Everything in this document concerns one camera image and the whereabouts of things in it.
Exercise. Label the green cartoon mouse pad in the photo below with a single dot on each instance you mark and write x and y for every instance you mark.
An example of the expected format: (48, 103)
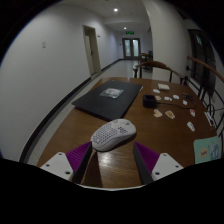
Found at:
(206, 150)

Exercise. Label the clear plastic packet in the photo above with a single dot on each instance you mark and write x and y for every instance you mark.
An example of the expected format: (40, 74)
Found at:
(111, 92)

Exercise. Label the small cartoon sticker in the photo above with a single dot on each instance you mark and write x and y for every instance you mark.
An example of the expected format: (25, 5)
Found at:
(185, 102)
(192, 112)
(156, 90)
(168, 98)
(191, 126)
(158, 98)
(157, 113)
(176, 96)
(170, 114)

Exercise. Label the white perforated computer mouse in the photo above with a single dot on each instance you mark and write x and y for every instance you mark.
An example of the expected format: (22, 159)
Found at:
(111, 135)

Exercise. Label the green exit sign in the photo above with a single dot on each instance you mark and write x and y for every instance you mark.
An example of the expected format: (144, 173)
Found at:
(129, 32)

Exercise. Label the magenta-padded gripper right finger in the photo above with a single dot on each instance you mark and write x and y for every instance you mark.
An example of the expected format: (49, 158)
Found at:
(163, 165)

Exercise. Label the glass double door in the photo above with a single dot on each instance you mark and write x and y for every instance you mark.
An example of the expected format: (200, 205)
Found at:
(131, 48)

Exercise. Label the black railing with wooden handrail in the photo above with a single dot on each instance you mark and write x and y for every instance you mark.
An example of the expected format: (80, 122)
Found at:
(206, 64)

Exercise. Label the white side door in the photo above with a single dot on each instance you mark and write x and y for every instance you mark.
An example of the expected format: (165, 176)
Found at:
(90, 51)

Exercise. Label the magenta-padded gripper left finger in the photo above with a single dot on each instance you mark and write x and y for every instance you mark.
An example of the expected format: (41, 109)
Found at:
(60, 164)

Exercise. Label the small black box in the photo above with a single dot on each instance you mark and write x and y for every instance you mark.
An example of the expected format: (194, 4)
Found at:
(149, 101)

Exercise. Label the dark wooden chair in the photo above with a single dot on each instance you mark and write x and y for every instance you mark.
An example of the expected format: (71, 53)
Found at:
(146, 56)

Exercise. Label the small white flat box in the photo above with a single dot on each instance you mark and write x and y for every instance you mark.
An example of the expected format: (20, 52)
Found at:
(163, 86)

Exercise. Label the white wall switch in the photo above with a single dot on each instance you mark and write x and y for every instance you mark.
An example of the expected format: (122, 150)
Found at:
(43, 44)

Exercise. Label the wooden curved-back chair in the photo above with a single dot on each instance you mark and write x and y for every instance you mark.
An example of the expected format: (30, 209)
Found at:
(156, 63)

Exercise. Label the large black desk pad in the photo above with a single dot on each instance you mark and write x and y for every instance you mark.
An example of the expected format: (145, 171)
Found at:
(100, 105)

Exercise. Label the dark framed window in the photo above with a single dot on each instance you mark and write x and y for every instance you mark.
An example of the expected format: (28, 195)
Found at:
(200, 53)

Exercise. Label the white paper card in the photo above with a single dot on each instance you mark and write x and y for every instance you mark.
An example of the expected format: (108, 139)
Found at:
(209, 118)

